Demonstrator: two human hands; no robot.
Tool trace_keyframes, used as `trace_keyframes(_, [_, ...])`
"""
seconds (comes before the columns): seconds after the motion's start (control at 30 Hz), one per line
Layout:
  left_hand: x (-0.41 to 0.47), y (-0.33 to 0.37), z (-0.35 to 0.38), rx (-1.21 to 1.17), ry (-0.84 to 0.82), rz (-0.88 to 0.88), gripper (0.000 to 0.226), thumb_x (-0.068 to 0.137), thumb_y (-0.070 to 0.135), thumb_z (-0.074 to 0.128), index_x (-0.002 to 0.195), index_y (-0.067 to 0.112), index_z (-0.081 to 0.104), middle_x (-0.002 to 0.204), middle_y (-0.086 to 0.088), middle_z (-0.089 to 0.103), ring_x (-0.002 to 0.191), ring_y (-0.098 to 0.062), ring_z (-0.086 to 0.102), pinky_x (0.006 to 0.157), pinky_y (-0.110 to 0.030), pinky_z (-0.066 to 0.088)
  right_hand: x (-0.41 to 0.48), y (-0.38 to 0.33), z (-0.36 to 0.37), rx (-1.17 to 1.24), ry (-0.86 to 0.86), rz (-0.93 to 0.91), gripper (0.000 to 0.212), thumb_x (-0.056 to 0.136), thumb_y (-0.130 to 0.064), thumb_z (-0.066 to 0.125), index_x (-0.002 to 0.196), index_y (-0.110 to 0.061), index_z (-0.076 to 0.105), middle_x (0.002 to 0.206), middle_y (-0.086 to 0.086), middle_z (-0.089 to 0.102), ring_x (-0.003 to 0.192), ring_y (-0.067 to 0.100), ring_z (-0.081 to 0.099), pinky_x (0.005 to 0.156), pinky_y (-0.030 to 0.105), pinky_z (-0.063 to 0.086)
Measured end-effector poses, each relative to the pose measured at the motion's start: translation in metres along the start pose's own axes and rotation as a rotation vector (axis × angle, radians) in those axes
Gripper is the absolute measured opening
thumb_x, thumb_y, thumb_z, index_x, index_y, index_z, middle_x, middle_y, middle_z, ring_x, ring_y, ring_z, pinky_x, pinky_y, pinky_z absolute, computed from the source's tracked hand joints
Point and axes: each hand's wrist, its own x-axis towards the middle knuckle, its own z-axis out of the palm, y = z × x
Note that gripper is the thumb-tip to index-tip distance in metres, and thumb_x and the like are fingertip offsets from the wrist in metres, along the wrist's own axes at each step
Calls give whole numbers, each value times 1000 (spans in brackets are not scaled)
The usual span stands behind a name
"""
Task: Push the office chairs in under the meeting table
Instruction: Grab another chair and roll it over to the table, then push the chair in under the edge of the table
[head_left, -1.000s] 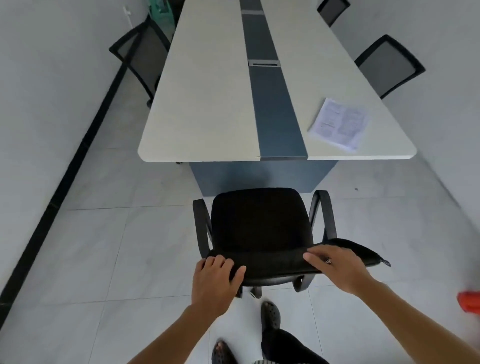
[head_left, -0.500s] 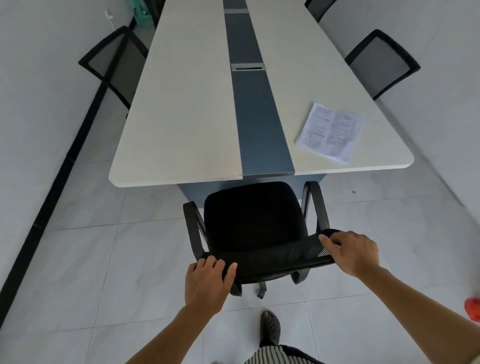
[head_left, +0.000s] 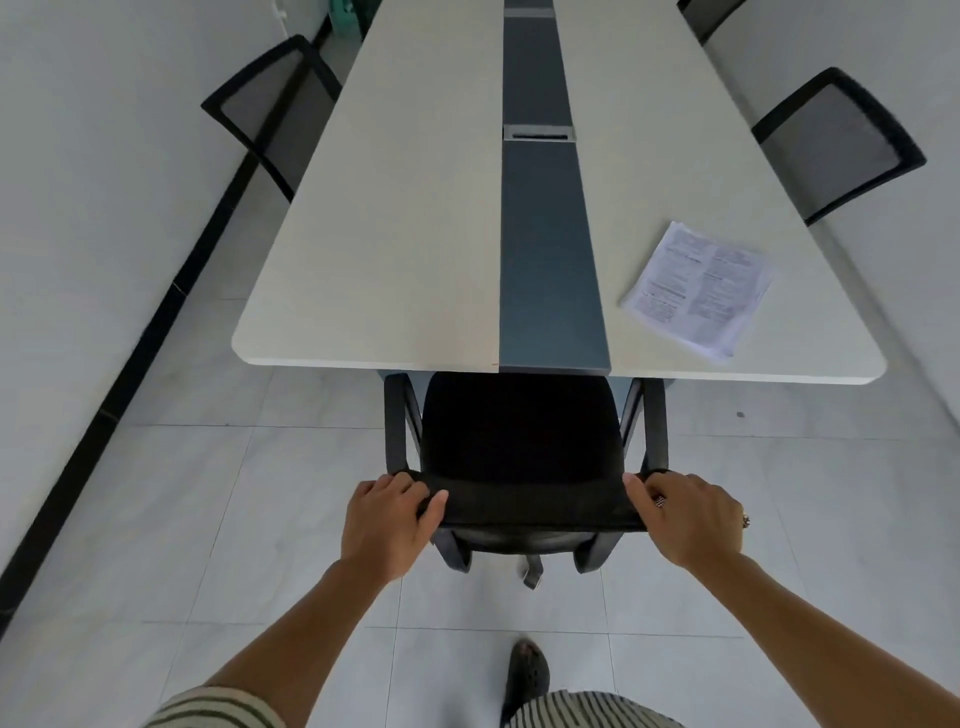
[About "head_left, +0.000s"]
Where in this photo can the person's striped shirt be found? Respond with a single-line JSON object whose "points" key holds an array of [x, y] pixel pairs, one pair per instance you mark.
{"points": [[585, 712]]}

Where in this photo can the person's left hand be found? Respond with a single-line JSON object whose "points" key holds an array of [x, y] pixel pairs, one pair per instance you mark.
{"points": [[386, 529]]}

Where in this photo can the black baseboard strip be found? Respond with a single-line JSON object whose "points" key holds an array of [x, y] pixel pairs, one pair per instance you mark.
{"points": [[150, 330]]}

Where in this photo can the green plastic stool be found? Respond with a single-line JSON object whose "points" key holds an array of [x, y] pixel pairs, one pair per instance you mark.
{"points": [[345, 16]]}

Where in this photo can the black office chair grey frame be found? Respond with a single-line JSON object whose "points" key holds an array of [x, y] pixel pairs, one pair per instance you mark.
{"points": [[517, 442]]}

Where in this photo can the person's left forearm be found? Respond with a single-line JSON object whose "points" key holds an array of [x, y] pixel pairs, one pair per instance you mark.
{"points": [[292, 645]]}

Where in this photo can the white wall socket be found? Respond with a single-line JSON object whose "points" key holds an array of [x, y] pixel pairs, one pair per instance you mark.
{"points": [[280, 13]]}

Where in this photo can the printed white paper stack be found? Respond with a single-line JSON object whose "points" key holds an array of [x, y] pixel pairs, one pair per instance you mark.
{"points": [[701, 289]]}

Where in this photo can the person's black trousers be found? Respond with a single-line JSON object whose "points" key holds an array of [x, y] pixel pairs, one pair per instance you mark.
{"points": [[514, 716]]}

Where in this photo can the person's right forearm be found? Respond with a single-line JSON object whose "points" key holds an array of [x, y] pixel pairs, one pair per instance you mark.
{"points": [[832, 645]]}

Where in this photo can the person's right hand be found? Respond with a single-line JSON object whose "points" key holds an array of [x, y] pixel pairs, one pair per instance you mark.
{"points": [[694, 517]]}

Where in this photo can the long white grey table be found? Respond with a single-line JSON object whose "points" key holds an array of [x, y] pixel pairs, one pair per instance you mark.
{"points": [[390, 247]]}

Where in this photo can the person's left black shoe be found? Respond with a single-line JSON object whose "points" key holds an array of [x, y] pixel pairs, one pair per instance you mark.
{"points": [[526, 675]]}

